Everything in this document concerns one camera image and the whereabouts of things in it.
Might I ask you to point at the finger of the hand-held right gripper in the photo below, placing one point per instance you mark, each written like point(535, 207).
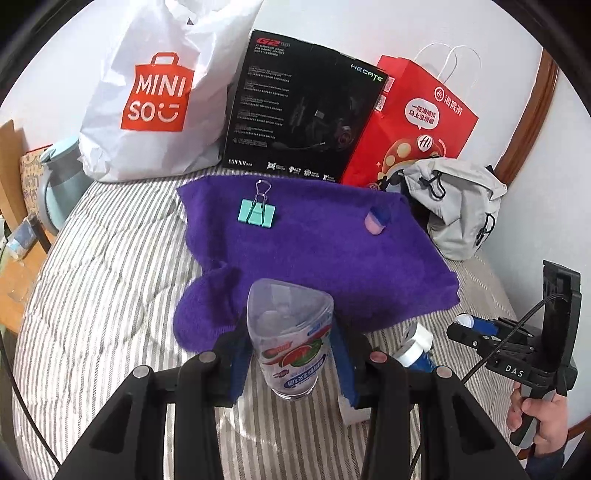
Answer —
point(484, 326)
point(464, 336)

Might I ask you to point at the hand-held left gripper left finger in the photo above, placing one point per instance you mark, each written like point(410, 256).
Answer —
point(238, 374)

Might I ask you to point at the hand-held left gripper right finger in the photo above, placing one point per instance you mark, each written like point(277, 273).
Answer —
point(344, 367)

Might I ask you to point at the white charger plug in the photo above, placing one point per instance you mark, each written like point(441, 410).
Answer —
point(419, 336)

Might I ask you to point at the blue and white bottle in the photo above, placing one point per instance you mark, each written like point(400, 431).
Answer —
point(408, 356)

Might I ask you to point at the clear gum bottle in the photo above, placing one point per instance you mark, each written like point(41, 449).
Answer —
point(291, 332)

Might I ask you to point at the person's right forearm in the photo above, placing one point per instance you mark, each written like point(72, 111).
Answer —
point(549, 464)

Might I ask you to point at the person's right hand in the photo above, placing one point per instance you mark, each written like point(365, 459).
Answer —
point(549, 420)

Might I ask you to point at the purple towel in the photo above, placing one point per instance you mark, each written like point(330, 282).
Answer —
point(323, 258)

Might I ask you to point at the striped quilt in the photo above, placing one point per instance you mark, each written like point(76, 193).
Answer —
point(115, 300)

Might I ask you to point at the small pink container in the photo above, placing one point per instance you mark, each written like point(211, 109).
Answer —
point(373, 224)

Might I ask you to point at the teal binder clip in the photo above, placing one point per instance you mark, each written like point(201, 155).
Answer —
point(256, 213)

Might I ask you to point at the red paper bag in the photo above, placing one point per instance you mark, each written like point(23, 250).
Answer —
point(392, 124)

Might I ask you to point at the wooden nightstand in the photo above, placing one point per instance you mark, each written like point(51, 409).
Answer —
point(18, 304)

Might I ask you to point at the small blue white packet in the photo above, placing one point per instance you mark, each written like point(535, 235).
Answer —
point(23, 235)

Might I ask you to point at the teal kettle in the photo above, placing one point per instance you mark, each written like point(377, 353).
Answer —
point(64, 184)

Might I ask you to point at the black headset box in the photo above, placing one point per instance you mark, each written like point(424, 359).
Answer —
point(286, 92)

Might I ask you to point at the patterned brown card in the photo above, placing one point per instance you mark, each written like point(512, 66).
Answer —
point(32, 180)

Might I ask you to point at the white plastic shopping bag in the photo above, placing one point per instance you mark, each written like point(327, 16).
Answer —
point(207, 92)

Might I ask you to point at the wooden board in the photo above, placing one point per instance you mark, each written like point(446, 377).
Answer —
point(11, 175)

